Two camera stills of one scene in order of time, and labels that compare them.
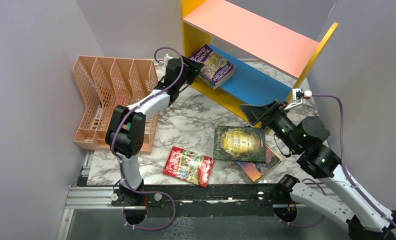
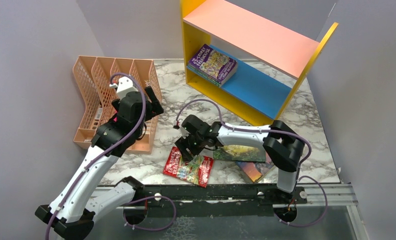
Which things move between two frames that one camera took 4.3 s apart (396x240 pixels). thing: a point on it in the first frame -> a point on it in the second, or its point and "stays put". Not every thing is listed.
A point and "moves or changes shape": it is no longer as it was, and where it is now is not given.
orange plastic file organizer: [105, 83] stays put
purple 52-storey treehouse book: [216, 69] moves or changes shape
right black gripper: [256, 113] -> [183, 145]
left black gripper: [192, 68] -> [154, 108]
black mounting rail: [209, 201] stays put
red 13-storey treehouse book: [188, 166] stays put
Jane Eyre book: [256, 170] stays put
